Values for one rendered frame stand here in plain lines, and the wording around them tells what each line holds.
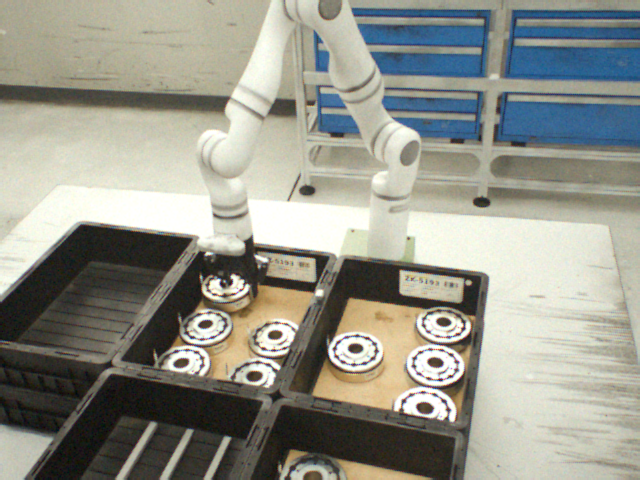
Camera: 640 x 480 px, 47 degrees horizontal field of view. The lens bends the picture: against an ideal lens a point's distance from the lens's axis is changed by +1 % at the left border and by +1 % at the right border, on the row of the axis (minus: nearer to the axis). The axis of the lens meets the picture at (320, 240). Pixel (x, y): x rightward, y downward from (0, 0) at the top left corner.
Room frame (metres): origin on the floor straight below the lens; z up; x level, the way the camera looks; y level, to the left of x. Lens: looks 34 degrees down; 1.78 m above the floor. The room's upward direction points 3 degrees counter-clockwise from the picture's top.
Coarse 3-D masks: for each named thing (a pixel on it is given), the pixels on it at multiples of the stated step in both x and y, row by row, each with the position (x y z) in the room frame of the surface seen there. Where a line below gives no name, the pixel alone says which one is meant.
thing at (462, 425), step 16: (352, 256) 1.18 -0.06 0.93; (336, 272) 1.13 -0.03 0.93; (448, 272) 1.11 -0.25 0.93; (464, 272) 1.10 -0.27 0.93; (480, 272) 1.10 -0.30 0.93; (480, 288) 1.05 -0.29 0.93; (320, 304) 1.03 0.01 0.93; (480, 304) 1.02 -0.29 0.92; (480, 320) 0.96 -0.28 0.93; (304, 336) 0.95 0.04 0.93; (480, 336) 0.92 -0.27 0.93; (304, 352) 0.91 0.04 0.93; (288, 384) 0.83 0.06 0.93; (304, 400) 0.80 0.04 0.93; (320, 400) 0.79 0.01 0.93; (336, 400) 0.79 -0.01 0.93; (464, 400) 0.78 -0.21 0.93; (400, 416) 0.75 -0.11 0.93; (416, 416) 0.75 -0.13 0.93; (464, 416) 0.75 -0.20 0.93; (464, 432) 0.73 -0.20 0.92
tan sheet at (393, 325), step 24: (360, 312) 1.12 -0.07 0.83; (384, 312) 1.12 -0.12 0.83; (408, 312) 1.11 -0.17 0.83; (336, 336) 1.05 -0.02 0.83; (384, 336) 1.04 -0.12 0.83; (408, 336) 1.04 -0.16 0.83; (384, 360) 0.98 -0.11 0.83; (336, 384) 0.92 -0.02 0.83; (360, 384) 0.92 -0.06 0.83; (384, 384) 0.92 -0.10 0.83; (384, 408) 0.86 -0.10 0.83; (456, 408) 0.86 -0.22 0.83
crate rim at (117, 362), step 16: (192, 256) 1.21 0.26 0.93; (320, 256) 1.19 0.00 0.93; (336, 256) 1.18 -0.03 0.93; (320, 288) 1.08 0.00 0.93; (160, 304) 1.06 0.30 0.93; (144, 320) 1.01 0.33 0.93; (288, 352) 0.91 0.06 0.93; (128, 368) 0.89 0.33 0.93; (144, 368) 0.89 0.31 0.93; (160, 368) 0.89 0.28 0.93; (288, 368) 0.87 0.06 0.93; (224, 384) 0.84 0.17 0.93; (240, 384) 0.84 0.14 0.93; (272, 384) 0.83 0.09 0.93; (272, 400) 0.82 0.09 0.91
